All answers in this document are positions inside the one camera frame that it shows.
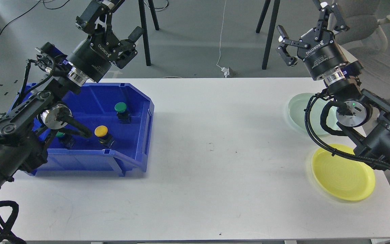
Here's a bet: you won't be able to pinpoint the grey office chair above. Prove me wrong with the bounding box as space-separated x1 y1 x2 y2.
327 0 390 105

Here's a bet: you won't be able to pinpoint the black floor cable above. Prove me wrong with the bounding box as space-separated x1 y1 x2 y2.
0 0 72 55

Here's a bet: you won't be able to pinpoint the yellow push button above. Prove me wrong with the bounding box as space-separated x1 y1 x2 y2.
94 125 115 148

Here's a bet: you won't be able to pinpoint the white cable with plug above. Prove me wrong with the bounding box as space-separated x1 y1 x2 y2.
216 0 237 78

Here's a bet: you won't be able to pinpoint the black tripod right legs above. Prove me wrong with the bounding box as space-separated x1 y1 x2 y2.
256 0 281 70

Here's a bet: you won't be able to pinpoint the yellow plate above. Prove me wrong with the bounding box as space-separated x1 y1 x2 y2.
310 148 376 201

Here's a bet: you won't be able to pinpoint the black tripod left legs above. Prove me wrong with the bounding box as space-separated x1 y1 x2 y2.
138 0 160 66

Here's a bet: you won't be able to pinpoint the black tripod legs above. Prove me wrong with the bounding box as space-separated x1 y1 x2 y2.
256 0 281 70
138 0 160 66

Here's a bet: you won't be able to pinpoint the green push button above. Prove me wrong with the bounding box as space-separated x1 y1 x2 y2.
56 131 75 149
114 102 131 124

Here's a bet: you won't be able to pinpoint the light green plate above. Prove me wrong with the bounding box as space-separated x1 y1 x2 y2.
286 93 339 137

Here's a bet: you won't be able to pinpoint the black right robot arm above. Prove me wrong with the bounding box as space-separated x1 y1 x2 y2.
277 0 390 170

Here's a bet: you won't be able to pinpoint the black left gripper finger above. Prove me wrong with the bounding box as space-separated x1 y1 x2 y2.
75 0 109 34
115 26 145 51

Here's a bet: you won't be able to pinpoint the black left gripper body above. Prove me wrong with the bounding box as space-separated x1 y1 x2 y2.
68 24 138 82

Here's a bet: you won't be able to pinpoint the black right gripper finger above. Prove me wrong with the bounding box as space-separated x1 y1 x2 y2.
313 0 348 34
277 25 309 66

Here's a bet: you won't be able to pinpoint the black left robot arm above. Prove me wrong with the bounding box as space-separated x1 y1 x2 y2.
0 0 145 244

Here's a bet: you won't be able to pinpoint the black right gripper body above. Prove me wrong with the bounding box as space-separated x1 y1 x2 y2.
298 30 349 80

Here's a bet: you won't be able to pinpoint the blue plastic bin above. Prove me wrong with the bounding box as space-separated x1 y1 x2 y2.
29 83 154 177

